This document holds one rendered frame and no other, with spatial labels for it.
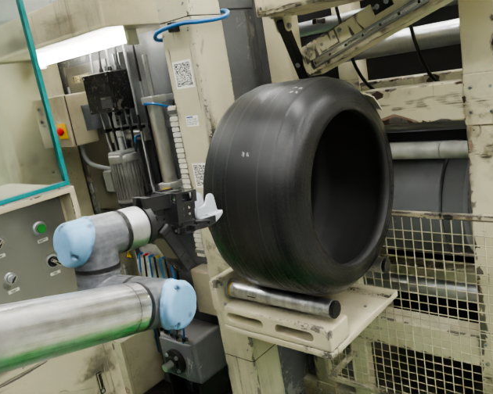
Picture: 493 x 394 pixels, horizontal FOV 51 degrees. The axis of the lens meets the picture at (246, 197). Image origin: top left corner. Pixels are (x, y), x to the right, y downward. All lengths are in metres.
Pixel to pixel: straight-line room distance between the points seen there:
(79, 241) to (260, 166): 0.45
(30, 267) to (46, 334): 0.85
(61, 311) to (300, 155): 0.64
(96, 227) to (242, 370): 0.98
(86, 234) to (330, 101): 0.65
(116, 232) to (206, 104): 0.65
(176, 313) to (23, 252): 0.77
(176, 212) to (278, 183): 0.25
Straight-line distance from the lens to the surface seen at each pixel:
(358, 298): 1.55
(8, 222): 1.46
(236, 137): 1.19
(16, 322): 0.63
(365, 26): 1.58
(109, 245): 0.87
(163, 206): 0.96
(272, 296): 1.37
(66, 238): 0.85
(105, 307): 0.71
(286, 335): 1.37
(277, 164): 1.10
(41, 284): 1.52
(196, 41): 1.43
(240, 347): 1.67
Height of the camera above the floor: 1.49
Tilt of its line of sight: 14 degrees down
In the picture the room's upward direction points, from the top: 10 degrees counter-clockwise
